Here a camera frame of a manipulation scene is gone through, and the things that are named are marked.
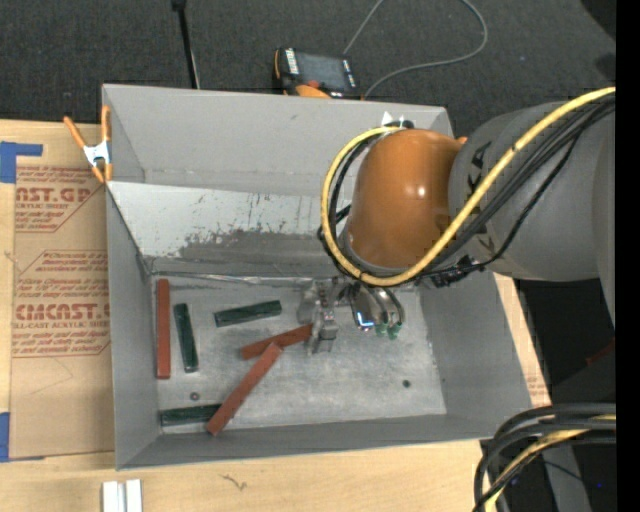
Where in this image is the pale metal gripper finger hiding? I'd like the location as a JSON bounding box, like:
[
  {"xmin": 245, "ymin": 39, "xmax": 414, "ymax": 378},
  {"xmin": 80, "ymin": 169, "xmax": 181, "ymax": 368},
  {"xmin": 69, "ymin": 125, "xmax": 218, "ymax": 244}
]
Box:
[
  {"xmin": 305, "ymin": 308, "xmax": 342, "ymax": 357},
  {"xmin": 297, "ymin": 280, "xmax": 335, "ymax": 326}
]

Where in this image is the brown cardboard board red print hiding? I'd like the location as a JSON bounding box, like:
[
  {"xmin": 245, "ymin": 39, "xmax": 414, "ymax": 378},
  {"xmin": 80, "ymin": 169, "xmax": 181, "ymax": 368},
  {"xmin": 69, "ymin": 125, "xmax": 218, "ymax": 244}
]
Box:
[{"xmin": 0, "ymin": 118, "xmax": 117, "ymax": 462}]

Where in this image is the red-brown flat block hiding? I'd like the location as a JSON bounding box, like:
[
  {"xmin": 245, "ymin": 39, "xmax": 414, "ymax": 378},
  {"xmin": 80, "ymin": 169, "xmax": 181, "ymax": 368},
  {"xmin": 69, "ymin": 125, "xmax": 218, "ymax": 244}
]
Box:
[
  {"xmin": 155, "ymin": 278, "xmax": 173, "ymax": 380},
  {"xmin": 205, "ymin": 342, "xmax": 285, "ymax": 437},
  {"xmin": 240, "ymin": 323, "xmax": 315, "ymax": 361}
]

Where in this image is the grey metal bin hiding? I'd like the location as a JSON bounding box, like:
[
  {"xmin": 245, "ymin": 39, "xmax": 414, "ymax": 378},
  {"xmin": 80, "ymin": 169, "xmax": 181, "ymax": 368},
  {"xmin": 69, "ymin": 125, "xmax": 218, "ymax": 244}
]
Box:
[{"xmin": 101, "ymin": 83, "xmax": 534, "ymax": 472}]

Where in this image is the dark green flat block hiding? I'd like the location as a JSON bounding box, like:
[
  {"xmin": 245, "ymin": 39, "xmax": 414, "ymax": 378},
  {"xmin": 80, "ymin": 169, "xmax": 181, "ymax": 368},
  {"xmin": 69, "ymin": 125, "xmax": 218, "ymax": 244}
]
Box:
[
  {"xmin": 172, "ymin": 302, "xmax": 201, "ymax": 374},
  {"xmin": 159, "ymin": 403, "xmax": 224, "ymax": 428},
  {"xmin": 213, "ymin": 299, "xmax": 283, "ymax": 329}
]

